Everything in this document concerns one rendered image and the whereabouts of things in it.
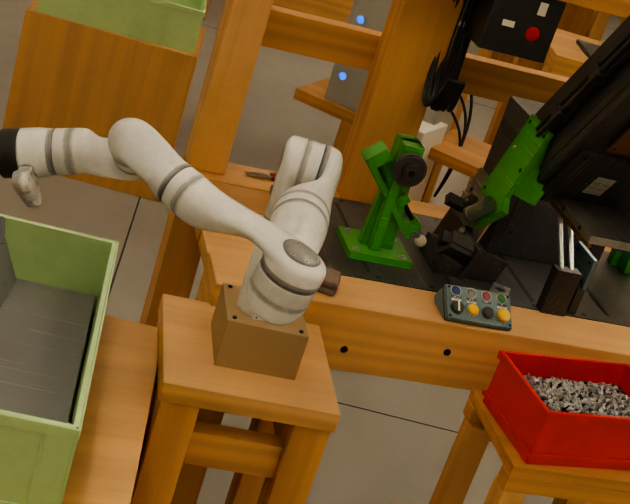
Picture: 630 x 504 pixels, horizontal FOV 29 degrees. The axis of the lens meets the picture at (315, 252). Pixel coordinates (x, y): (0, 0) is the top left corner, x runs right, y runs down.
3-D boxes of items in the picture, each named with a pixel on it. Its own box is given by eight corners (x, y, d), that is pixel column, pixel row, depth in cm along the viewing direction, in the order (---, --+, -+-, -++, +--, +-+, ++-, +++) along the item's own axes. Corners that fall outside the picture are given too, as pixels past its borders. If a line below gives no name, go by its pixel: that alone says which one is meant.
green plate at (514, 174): (523, 227, 266) (579, 148, 259) (494, 211, 263) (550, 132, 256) (506, 205, 276) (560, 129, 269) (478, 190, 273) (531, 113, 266)
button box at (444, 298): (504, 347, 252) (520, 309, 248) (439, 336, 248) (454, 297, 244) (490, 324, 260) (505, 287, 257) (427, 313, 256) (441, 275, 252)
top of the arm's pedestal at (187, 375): (334, 433, 213) (341, 415, 212) (157, 401, 206) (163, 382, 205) (313, 341, 242) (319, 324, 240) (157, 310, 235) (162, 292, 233)
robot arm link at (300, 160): (285, 140, 202) (256, 231, 208) (339, 157, 203) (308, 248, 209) (290, 126, 211) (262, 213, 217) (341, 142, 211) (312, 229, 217)
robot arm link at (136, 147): (128, 102, 177) (194, 157, 173) (140, 130, 185) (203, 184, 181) (94, 134, 176) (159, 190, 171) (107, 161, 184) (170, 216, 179)
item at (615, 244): (651, 261, 255) (657, 249, 254) (585, 248, 250) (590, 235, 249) (582, 185, 289) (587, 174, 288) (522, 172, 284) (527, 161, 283)
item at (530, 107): (595, 274, 296) (650, 148, 282) (483, 252, 287) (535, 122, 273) (567, 240, 312) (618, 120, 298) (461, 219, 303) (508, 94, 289)
